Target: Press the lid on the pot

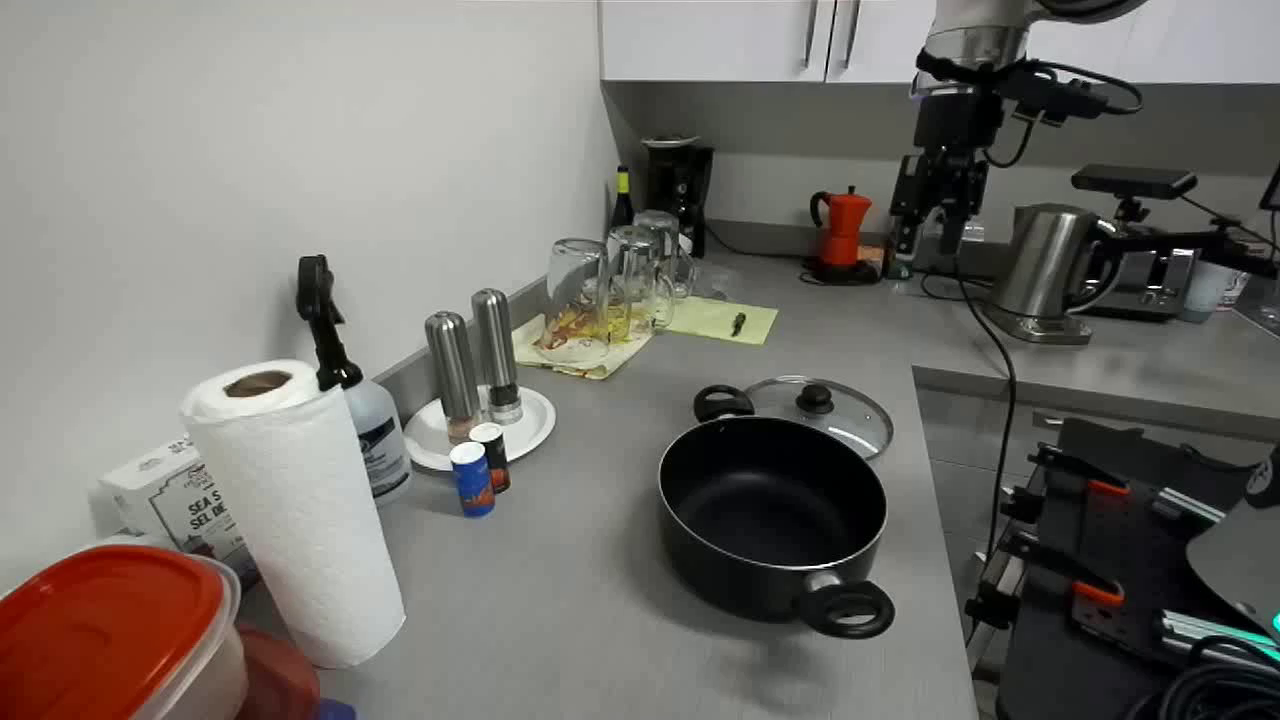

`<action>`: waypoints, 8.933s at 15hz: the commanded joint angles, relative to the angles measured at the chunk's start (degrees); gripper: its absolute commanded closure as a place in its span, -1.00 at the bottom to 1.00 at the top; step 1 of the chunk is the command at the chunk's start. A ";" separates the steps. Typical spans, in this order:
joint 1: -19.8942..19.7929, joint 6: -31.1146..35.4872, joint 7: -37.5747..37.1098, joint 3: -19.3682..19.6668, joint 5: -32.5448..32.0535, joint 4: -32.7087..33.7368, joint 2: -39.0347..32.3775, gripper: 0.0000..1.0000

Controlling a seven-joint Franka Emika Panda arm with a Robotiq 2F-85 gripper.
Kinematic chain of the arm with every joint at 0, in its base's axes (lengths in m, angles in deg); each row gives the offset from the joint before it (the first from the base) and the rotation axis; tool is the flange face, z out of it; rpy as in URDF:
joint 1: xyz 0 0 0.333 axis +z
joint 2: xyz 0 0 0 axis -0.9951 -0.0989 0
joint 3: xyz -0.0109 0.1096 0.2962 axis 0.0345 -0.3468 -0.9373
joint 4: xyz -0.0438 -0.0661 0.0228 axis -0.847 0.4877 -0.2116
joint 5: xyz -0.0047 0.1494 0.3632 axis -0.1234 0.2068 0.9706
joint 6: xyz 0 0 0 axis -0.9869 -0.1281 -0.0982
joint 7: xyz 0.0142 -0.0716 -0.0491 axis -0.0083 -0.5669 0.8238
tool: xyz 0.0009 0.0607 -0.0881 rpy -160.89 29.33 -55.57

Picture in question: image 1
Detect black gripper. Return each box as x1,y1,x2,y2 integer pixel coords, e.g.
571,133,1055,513
888,89,1004,280

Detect glass pot lid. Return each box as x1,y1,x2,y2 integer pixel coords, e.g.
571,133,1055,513
748,375,896,460

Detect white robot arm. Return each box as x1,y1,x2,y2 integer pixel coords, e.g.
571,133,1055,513
886,0,1145,276

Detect red moka pot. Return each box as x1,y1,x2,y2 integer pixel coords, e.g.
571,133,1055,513
808,183,874,280

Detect black cooking pot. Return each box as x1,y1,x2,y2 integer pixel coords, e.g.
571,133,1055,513
655,385,896,641

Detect stainless steel kettle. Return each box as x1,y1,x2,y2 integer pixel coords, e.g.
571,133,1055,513
984,205,1122,346

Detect black coffee maker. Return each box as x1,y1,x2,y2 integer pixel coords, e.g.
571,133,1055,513
639,135,713,253

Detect yellow notepad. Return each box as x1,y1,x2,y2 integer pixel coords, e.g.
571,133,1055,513
664,297,775,347

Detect right drinking glass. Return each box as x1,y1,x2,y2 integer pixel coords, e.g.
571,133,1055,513
638,209,694,297

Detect drinking glass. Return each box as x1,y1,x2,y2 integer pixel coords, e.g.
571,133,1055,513
609,225,655,330
546,236,609,347
638,209,694,297

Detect white mug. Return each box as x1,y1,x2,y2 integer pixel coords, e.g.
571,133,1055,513
1184,260,1241,321

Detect middle drinking glass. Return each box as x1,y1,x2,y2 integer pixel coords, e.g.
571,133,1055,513
609,225,655,330

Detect dark glass bottle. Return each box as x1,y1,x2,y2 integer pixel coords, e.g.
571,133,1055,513
609,163,638,228

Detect white upper cabinets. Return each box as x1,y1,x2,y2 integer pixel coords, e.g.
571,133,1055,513
599,0,1280,85

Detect patterned dish cloth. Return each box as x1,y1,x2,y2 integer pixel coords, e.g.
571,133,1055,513
514,315,648,385

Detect left drinking glass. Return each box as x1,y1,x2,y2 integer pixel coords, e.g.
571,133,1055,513
546,236,609,347

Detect black equipment with orange clamps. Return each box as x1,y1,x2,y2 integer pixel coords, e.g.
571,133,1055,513
992,421,1250,720

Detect right steel grinder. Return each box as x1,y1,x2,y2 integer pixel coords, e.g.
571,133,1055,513
471,290,525,426

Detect steel grinder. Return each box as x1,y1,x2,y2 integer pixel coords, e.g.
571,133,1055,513
423,311,480,444
471,290,525,426

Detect dark small spice bottle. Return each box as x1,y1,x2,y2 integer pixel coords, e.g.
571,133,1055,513
468,421,514,498

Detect left steel grinder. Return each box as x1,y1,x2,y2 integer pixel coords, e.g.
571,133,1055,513
423,311,480,444

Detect blue capped small bottle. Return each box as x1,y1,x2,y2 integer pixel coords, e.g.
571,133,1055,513
447,439,496,517

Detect white plate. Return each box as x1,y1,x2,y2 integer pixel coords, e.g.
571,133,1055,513
404,390,558,474

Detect spray bottle black trigger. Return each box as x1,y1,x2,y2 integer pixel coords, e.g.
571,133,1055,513
296,257,414,500

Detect white paper towel roll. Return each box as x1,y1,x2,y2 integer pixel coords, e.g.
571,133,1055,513
180,359,410,667

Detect white cardboard box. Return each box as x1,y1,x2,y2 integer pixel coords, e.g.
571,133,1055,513
90,437,255,585

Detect red lidded plastic container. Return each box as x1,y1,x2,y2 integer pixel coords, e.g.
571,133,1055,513
0,544,249,720

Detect black hanging cable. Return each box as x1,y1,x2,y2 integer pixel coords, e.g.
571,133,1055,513
949,253,1026,563

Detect black camera on stand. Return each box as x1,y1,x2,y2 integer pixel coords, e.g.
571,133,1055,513
1072,163,1276,321

